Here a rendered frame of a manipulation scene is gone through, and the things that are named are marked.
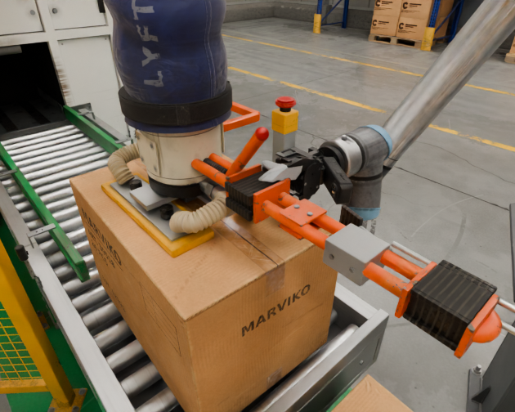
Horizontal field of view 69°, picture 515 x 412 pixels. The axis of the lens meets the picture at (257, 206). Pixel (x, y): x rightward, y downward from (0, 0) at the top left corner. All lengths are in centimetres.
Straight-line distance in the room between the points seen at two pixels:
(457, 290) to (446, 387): 133
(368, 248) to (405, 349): 135
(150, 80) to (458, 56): 64
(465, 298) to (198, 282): 42
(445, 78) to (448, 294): 57
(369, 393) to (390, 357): 78
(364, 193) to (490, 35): 40
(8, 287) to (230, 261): 76
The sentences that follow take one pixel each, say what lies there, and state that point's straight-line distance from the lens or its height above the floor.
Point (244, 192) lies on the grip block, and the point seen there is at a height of 110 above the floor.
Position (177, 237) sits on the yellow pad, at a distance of 75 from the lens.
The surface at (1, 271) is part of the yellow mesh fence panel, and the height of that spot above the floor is 71.
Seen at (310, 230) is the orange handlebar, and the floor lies 109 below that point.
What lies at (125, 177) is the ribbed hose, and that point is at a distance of 94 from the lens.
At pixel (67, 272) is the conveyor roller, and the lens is 145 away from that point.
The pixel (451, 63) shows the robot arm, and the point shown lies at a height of 124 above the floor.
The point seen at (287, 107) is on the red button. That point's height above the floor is 102.
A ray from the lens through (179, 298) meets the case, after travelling 66.
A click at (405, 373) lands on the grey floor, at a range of 180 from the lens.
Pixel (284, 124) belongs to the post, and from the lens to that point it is 129.
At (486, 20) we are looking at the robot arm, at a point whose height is 133.
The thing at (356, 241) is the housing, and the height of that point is 109.
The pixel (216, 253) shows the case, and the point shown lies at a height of 95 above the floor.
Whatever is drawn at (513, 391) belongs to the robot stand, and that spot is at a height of 28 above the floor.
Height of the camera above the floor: 143
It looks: 33 degrees down
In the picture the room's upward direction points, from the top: straight up
